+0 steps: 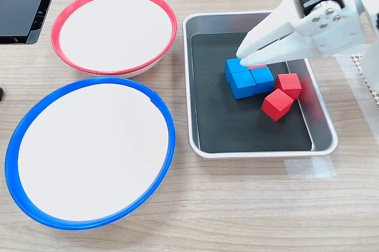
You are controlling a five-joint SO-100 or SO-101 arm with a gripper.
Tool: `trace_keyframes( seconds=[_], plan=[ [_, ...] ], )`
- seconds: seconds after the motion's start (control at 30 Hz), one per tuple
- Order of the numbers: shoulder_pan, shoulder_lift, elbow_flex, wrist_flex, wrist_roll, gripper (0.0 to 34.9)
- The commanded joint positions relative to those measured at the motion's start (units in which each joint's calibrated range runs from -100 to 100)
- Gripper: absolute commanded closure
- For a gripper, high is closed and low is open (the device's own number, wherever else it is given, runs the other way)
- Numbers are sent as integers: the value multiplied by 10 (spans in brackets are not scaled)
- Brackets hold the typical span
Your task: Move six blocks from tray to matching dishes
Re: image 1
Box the steel tray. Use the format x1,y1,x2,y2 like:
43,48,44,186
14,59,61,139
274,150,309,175
182,11,339,160

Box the clear tape piece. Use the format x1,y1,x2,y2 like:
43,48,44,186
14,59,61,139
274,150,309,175
284,156,337,179

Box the blue cube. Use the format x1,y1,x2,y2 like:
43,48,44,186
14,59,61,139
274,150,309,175
229,71,257,100
249,66,275,95
224,58,251,82

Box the black flat panel device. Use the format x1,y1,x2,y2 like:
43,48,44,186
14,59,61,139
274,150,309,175
0,0,64,46

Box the pale perforated base plate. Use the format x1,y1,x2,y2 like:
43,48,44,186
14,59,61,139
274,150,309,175
351,53,379,107

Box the clear tape sheet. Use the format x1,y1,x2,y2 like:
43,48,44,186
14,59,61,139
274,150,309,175
336,44,379,146

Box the blue-rimmed white plate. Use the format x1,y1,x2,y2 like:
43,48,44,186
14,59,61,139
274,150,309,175
4,76,176,231

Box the black tray mat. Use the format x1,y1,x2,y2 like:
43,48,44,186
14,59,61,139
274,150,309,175
191,31,313,154

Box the red-rimmed white plate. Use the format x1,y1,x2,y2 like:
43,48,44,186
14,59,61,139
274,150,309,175
50,0,178,79

